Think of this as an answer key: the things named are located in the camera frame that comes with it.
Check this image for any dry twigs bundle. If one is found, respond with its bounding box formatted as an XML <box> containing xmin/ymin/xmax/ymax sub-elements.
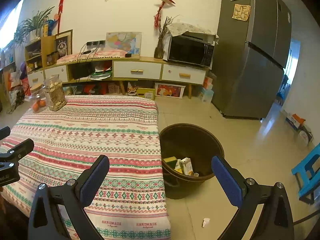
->
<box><xmin>157</xmin><ymin>15</ymin><xmax>180</xmax><ymax>39</ymax></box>

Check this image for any small white drawer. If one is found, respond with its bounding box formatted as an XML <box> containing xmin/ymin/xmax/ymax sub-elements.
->
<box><xmin>44</xmin><ymin>66</ymin><xmax>68</xmax><ymax>83</ymax></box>
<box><xmin>27</xmin><ymin>70</ymin><xmax>45</xmax><ymax>88</ymax></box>

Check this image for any red framed print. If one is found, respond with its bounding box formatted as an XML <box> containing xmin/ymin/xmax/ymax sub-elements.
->
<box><xmin>155</xmin><ymin>83</ymin><xmax>186</xmax><ymax>98</ymax></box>

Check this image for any brown trash bin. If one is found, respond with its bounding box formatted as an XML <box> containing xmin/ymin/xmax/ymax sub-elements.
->
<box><xmin>159</xmin><ymin>123</ymin><xmax>225</xmax><ymax>200</ymax></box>

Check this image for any yellow patterned paper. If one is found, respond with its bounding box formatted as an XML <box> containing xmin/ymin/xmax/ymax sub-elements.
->
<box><xmin>232</xmin><ymin>4</ymin><xmax>251</xmax><ymax>21</ymax></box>

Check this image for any wooden shelf unit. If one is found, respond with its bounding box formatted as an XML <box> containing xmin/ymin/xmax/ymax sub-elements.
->
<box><xmin>24</xmin><ymin>35</ymin><xmax>69</xmax><ymax>85</ymax></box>

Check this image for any glass jar with cork lid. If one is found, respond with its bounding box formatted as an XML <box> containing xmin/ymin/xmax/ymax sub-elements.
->
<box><xmin>30</xmin><ymin>84</ymin><xmax>48</xmax><ymax>113</ymax></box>

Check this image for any yellow cartoon box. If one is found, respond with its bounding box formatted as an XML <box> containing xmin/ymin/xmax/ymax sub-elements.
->
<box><xmin>127</xmin><ymin>87</ymin><xmax>155</xmax><ymax>99</ymax></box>

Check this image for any glass vase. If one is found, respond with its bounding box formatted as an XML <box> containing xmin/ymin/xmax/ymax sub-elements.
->
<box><xmin>154</xmin><ymin>37</ymin><xmax>165</xmax><ymax>59</ymax></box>

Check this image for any green potted plant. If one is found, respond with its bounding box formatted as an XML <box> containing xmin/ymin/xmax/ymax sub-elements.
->
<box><xmin>14</xmin><ymin>6</ymin><xmax>55</xmax><ymax>45</ymax></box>

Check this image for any blue ornament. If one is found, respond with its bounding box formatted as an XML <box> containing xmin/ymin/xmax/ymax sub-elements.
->
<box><xmin>47</xmin><ymin>19</ymin><xmax>58</xmax><ymax>35</ymax></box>

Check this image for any blue plastic stool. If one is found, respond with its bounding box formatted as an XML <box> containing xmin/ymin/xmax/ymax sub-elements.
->
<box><xmin>291</xmin><ymin>142</ymin><xmax>320</xmax><ymax>204</ymax></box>

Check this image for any wide white drawer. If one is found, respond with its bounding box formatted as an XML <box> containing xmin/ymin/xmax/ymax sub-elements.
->
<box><xmin>113</xmin><ymin>61</ymin><xmax>162</xmax><ymax>79</ymax></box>
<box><xmin>162</xmin><ymin>64</ymin><xmax>207</xmax><ymax>85</ymax></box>

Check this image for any long wooden cabinet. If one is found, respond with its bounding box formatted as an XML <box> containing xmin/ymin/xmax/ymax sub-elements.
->
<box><xmin>44</xmin><ymin>55</ymin><xmax>209</xmax><ymax>99</ymax></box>

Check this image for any yellow sponge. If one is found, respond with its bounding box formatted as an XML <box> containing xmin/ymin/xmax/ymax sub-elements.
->
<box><xmin>162</xmin><ymin>156</ymin><xmax>178</xmax><ymax>169</ymax></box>

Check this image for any clear plastic snack jar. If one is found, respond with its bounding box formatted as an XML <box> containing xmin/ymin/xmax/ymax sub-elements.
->
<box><xmin>44</xmin><ymin>74</ymin><xmax>67</xmax><ymax>112</ymax></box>

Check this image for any pale blue box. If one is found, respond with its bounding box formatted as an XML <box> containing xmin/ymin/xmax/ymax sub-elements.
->
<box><xmin>200</xmin><ymin>87</ymin><xmax>215</xmax><ymax>103</ymax></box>

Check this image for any black microwave oven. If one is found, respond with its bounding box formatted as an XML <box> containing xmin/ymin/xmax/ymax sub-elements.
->
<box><xmin>167</xmin><ymin>34</ymin><xmax>215</xmax><ymax>68</ymax></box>

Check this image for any pink cloth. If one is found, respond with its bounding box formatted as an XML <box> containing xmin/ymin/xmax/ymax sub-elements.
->
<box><xmin>56</xmin><ymin>49</ymin><xmax>128</xmax><ymax>65</ymax></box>

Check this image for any cardboard box with orange label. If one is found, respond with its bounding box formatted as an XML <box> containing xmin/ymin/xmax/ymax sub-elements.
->
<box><xmin>286</xmin><ymin>114</ymin><xmax>306</xmax><ymax>130</ymax></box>

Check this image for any patterned cloth cover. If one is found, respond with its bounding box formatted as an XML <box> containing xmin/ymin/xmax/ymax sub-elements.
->
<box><xmin>167</xmin><ymin>21</ymin><xmax>219</xmax><ymax>45</ymax></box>

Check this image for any framed animal picture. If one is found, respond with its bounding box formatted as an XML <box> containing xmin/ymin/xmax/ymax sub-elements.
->
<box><xmin>54</xmin><ymin>29</ymin><xmax>73</xmax><ymax>58</ymax></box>

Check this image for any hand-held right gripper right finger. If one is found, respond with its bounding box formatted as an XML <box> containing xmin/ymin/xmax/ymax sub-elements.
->
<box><xmin>211</xmin><ymin>155</ymin><xmax>295</xmax><ymax>240</ymax></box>

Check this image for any grey refrigerator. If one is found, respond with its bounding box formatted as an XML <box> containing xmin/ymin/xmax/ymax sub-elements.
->
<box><xmin>211</xmin><ymin>0</ymin><xmax>292</xmax><ymax>120</ymax></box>

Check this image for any map poster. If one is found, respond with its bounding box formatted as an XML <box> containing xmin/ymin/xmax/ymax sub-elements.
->
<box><xmin>106</xmin><ymin>32</ymin><xmax>142</xmax><ymax>55</ymax></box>

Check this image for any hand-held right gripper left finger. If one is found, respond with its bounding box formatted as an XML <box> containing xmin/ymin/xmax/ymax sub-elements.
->
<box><xmin>27</xmin><ymin>154</ymin><xmax>110</xmax><ymax>240</ymax></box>

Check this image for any light blue carton box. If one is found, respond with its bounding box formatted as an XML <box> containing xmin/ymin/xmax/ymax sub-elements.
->
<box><xmin>179</xmin><ymin>157</ymin><xmax>194</xmax><ymax>175</ymax></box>

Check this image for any white printed cardboard box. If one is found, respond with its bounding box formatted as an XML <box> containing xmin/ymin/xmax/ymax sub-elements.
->
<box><xmin>297</xmin><ymin>125</ymin><xmax>313</xmax><ymax>145</ymax></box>

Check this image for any red hanging decoration with hat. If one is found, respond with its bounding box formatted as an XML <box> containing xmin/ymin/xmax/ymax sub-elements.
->
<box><xmin>154</xmin><ymin>0</ymin><xmax>175</xmax><ymax>29</ymax></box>

